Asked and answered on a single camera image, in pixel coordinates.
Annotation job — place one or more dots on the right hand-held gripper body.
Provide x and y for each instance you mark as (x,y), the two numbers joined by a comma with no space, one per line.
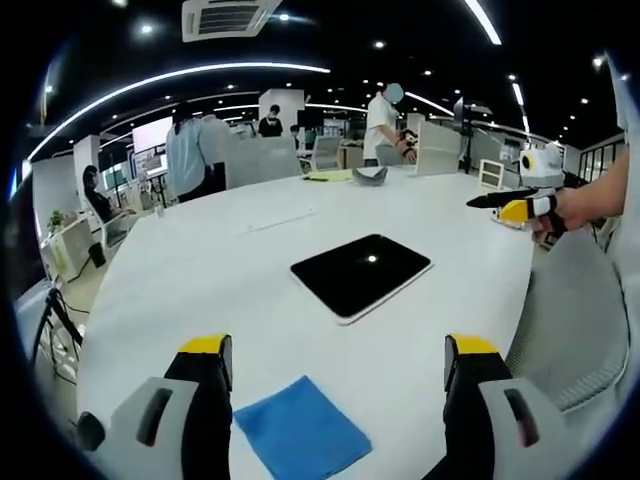
(542,170)

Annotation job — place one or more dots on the black mirror with white frame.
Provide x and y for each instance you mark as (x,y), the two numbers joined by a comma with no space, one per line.
(361,275)

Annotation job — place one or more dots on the white side desk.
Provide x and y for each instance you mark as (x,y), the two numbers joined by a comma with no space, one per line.
(65,245)

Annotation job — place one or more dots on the person's light shirt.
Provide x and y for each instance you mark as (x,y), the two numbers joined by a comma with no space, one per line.
(627,200)

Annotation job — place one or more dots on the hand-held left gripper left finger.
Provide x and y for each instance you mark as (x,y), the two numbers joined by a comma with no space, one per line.
(197,400)

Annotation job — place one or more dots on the small white framed box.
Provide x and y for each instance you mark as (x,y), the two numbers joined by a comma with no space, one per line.
(491,174)

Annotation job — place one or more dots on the grey mesh office chair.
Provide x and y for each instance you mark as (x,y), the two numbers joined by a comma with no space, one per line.
(570,320)

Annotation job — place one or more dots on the white ribbed panel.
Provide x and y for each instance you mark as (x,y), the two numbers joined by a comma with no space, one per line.
(437,149)

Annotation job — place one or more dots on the ceiling air conditioner vent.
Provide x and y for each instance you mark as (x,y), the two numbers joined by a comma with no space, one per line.
(227,20)

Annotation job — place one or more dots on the large wall screen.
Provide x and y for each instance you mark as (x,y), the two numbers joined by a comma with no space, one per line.
(150,142)

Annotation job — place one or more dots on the person's right hand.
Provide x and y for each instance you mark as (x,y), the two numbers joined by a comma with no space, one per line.
(575,210)

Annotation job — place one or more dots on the black waste bin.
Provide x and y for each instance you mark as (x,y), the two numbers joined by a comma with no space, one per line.
(97,255)

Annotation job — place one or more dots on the blue cleaning cloth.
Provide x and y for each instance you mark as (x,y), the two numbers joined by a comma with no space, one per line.
(302,430)

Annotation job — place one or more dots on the green potted plant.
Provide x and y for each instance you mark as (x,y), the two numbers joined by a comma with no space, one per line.
(56,220)

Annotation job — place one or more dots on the grey curved object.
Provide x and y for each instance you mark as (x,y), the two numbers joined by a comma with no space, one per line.
(370,178)

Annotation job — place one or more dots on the white office chair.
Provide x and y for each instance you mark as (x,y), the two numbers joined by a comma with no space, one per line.
(325,152)

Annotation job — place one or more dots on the black tripod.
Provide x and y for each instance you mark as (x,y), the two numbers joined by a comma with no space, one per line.
(57,320)

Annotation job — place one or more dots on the yellow cloth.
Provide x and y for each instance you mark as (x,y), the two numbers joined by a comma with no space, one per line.
(327,176)

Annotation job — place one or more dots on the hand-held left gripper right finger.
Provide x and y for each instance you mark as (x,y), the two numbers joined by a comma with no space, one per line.
(470,400)

